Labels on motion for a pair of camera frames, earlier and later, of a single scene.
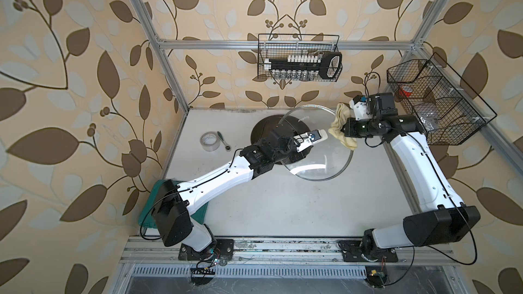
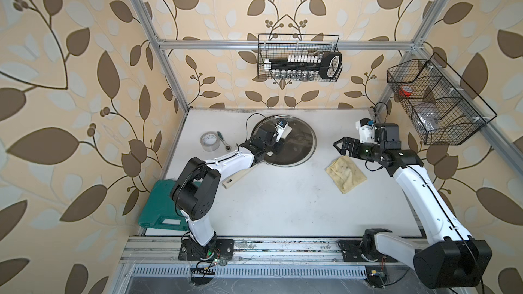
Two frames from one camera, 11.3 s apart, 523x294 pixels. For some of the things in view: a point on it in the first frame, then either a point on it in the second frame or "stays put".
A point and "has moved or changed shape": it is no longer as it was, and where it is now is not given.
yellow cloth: (341, 113) -> (345, 174)
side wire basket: (450, 111) stays put
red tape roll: (406, 91) stays put
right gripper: (350, 131) -> (355, 143)
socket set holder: (306, 67) stays put
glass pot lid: (325, 161) has moved or changed shape
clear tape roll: (210, 141) stays put
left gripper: (298, 155) -> (276, 149)
